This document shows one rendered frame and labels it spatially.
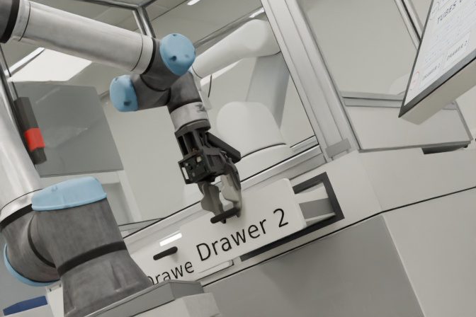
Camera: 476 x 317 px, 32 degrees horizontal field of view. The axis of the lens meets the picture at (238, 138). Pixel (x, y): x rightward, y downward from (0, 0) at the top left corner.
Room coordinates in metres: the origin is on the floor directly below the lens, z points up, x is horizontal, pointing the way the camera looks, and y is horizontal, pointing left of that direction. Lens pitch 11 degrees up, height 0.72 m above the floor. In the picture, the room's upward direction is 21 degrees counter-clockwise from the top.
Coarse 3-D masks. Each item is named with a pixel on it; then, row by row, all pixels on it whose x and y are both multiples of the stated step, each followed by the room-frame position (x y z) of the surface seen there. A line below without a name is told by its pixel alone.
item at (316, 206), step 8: (312, 192) 1.79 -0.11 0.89; (320, 192) 1.82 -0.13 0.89; (304, 200) 1.74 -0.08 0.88; (312, 200) 1.77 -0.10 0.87; (320, 200) 1.80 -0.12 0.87; (328, 200) 1.83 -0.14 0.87; (304, 208) 1.72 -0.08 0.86; (312, 208) 1.76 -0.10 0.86; (320, 208) 1.79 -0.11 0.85; (328, 208) 1.82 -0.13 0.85; (304, 216) 1.71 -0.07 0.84; (312, 216) 1.74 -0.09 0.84; (320, 216) 1.78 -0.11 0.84; (328, 216) 1.81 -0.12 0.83; (312, 224) 1.89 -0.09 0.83; (296, 232) 1.94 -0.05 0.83
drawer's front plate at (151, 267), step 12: (180, 240) 2.02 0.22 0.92; (156, 252) 2.06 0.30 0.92; (180, 252) 2.03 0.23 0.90; (144, 264) 2.09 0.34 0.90; (156, 264) 2.07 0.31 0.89; (168, 264) 2.05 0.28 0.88; (180, 264) 2.04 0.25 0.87; (228, 264) 1.97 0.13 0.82; (180, 276) 2.04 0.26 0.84; (192, 276) 2.03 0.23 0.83; (204, 276) 2.01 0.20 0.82
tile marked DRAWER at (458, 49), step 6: (468, 36) 1.41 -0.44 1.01; (456, 42) 1.47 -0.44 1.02; (462, 42) 1.44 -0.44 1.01; (450, 48) 1.49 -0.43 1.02; (456, 48) 1.46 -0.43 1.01; (462, 48) 1.43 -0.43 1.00; (450, 54) 1.48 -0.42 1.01; (456, 54) 1.45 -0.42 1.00; (462, 54) 1.42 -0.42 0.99; (450, 60) 1.47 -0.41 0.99; (444, 66) 1.49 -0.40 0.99
